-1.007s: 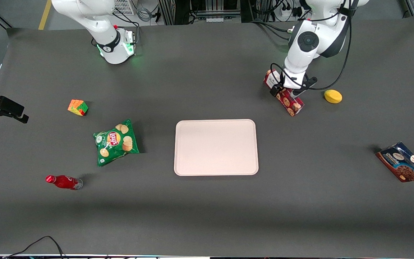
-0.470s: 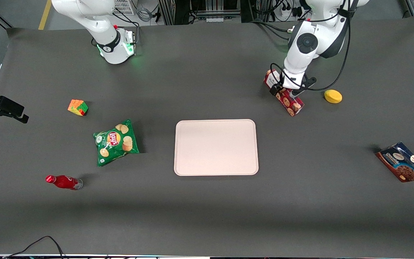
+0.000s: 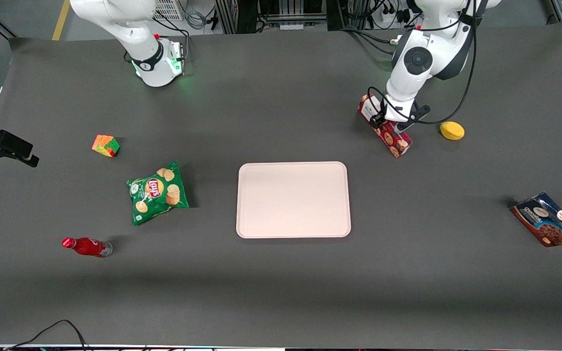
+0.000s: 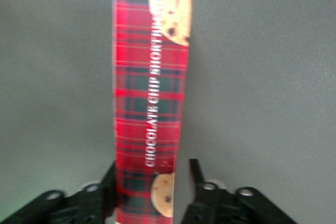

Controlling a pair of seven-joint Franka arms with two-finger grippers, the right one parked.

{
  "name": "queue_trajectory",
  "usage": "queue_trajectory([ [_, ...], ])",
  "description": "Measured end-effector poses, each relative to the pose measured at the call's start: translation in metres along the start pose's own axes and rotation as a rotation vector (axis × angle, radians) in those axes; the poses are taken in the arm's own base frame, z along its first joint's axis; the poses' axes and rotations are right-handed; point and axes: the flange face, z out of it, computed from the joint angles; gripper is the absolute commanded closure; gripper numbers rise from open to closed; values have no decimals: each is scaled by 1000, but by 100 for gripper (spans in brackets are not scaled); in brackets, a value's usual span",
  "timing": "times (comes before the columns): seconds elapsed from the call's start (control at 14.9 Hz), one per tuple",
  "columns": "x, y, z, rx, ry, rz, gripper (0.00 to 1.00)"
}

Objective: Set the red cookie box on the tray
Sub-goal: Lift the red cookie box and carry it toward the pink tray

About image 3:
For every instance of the colourful puzzle cube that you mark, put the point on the colourful puzzle cube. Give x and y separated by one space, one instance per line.
105 145

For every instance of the red cookie box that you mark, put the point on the red cookie box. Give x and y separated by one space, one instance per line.
400 144

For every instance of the pale pink rectangular tray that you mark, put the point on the pale pink rectangular tray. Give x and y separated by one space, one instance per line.
281 200

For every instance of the yellow round sponge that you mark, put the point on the yellow round sponge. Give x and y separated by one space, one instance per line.
451 130

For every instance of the white vented box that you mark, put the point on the white vented box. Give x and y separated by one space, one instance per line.
168 9

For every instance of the aluminium profile rack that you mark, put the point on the aluminium profile rack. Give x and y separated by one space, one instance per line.
242 14

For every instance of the red cola bottle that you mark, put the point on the red cola bottle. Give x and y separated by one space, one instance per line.
86 246

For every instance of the white power strip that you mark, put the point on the white power strip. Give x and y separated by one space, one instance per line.
291 26

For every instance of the green potato chips bag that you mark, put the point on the green potato chips bag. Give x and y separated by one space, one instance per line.
156 192

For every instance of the dark grey table mat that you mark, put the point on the dark grey table mat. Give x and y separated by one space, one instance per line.
281 292

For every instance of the blue chocolate cookie bag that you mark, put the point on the blue chocolate cookie bag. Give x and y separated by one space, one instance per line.
547 222

